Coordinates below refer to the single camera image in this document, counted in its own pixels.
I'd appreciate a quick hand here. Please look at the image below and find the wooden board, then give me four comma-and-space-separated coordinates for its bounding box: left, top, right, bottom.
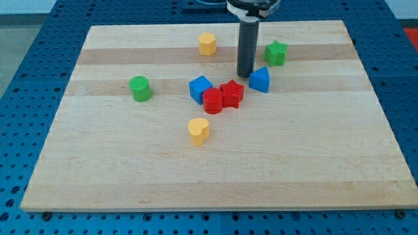
20, 20, 417, 212

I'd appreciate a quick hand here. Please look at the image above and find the red cylinder block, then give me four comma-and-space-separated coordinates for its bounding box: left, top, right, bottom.
202, 87, 223, 114

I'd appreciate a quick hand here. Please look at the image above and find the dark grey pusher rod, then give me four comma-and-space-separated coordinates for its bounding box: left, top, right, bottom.
236, 17, 260, 78

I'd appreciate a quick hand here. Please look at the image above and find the blue cube block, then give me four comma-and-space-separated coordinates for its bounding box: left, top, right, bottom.
189, 76, 213, 105

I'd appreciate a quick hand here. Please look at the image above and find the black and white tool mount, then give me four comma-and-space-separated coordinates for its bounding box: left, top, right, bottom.
226, 0, 281, 18

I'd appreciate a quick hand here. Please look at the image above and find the yellow hexagon block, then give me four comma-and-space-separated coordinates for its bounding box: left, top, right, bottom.
198, 32, 217, 56

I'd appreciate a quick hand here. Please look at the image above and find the blue triangle block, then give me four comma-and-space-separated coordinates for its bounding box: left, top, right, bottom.
249, 67, 270, 93

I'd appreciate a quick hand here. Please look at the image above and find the green cylinder block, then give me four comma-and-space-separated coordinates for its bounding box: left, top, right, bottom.
129, 76, 152, 102

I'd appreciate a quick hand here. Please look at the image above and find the red star block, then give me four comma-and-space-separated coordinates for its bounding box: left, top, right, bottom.
219, 80, 244, 108

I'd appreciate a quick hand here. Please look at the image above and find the green star block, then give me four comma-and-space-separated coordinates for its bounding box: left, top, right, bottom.
264, 40, 288, 67

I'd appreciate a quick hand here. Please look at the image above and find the yellow heart block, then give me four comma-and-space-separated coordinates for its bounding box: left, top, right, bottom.
187, 118, 210, 147

